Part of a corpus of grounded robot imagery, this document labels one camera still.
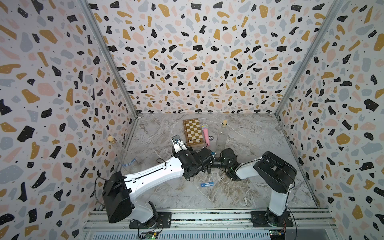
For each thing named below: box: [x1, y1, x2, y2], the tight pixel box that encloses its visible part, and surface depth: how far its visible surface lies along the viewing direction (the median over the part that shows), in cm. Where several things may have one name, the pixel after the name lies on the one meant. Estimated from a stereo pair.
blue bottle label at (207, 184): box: [200, 182, 215, 187], surface depth 87 cm
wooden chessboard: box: [182, 118, 204, 146], surface depth 108 cm
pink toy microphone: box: [201, 123, 210, 147], surface depth 111 cm
